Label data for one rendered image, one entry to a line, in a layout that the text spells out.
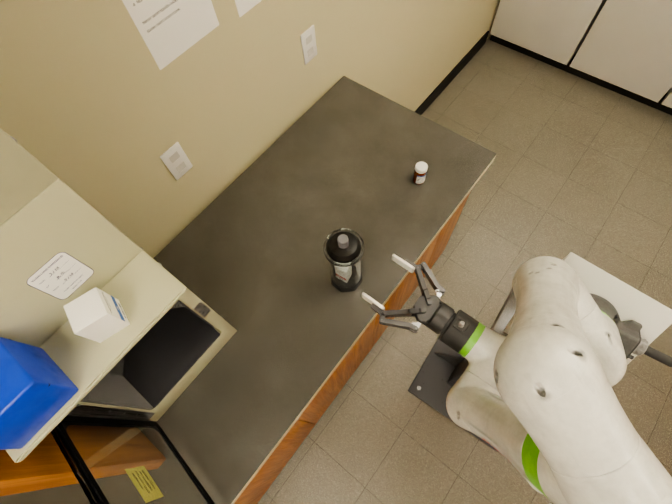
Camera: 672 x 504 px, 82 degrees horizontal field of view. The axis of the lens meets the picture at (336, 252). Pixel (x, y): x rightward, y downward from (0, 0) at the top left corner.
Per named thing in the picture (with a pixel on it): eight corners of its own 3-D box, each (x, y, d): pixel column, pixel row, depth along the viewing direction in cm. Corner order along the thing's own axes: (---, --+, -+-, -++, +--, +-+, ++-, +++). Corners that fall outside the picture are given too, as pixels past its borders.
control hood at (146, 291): (24, 413, 65) (-30, 409, 56) (168, 270, 75) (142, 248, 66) (63, 461, 62) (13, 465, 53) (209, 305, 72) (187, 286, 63)
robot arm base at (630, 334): (687, 337, 89) (694, 348, 84) (646, 383, 95) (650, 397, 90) (570, 281, 99) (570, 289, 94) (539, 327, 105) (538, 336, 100)
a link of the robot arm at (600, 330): (592, 285, 91) (598, 315, 75) (630, 344, 90) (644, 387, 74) (538, 307, 98) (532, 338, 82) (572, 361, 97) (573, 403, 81)
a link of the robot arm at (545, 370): (558, 240, 87) (574, 330, 41) (598, 303, 86) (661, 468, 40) (503, 266, 94) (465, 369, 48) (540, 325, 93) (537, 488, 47)
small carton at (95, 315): (89, 317, 61) (62, 306, 56) (118, 299, 62) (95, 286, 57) (100, 343, 60) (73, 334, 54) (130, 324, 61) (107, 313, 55)
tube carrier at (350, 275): (322, 279, 122) (314, 249, 103) (343, 254, 125) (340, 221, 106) (349, 299, 119) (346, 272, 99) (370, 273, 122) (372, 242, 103)
